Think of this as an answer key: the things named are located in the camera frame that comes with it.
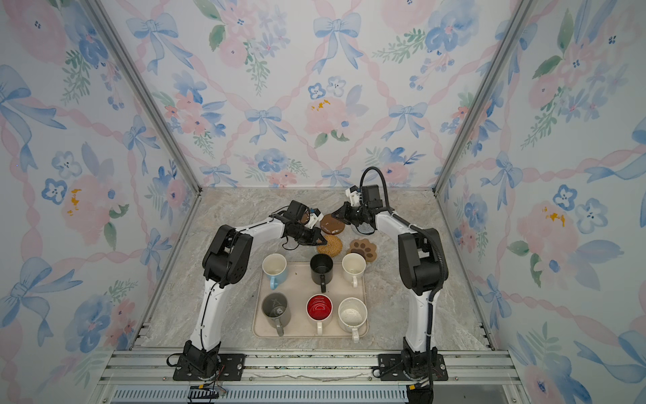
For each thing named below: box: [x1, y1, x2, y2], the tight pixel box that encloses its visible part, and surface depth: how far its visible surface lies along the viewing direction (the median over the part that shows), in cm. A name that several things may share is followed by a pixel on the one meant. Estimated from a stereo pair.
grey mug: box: [261, 292, 292, 337], surface depth 77 cm
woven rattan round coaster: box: [316, 234, 343, 258], surface depth 102 cm
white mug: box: [338, 297, 368, 344], surface depth 80 cm
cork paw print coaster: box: [346, 238, 378, 263], surface depth 102 cm
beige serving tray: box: [252, 261, 369, 339], surface depth 87 cm
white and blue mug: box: [261, 252, 288, 291], surface depth 87 cm
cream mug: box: [341, 252, 367, 288], surface depth 87 cm
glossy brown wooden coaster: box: [319, 213, 346, 235], surface depth 107 cm
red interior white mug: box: [306, 293, 334, 336], surface depth 81 cm
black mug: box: [309, 253, 334, 293], surface depth 88 cm
